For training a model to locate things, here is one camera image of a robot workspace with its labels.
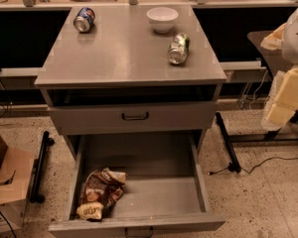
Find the white bowl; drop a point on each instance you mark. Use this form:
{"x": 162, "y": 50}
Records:
{"x": 162, "y": 19}

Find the cardboard box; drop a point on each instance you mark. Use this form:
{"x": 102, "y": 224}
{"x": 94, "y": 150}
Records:
{"x": 15, "y": 175}

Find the blue soda can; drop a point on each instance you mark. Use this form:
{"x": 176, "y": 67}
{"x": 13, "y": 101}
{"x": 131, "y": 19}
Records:
{"x": 84, "y": 19}

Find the open grey middle drawer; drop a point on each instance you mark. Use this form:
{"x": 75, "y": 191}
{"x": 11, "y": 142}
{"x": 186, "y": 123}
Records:
{"x": 164, "y": 193}

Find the closed grey top drawer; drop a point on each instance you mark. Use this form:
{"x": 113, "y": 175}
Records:
{"x": 126, "y": 118}

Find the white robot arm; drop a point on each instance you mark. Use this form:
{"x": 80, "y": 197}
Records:
{"x": 283, "y": 96}

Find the black bar floor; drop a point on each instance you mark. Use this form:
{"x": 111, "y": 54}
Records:
{"x": 234, "y": 165}
{"x": 35, "y": 195}

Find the black bar right floor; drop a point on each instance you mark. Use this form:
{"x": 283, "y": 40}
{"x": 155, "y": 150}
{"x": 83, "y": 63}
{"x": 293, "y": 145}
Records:
{"x": 234, "y": 165}

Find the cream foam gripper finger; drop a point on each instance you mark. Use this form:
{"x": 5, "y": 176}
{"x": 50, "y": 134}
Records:
{"x": 283, "y": 96}

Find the grey drawer cabinet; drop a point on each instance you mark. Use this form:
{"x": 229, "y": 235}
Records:
{"x": 123, "y": 61}

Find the dark chair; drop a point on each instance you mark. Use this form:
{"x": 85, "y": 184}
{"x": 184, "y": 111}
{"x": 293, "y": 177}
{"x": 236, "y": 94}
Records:
{"x": 274, "y": 62}

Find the brown chip bag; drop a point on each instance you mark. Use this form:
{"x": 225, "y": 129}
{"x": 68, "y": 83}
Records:
{"x": 102, "y": 189}

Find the black bar left floor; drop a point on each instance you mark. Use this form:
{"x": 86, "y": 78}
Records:
{"x": 35, "y": 195}

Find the green soda can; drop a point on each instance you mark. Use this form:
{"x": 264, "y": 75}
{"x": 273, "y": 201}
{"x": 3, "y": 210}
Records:
{"x": 179, "y": 48}

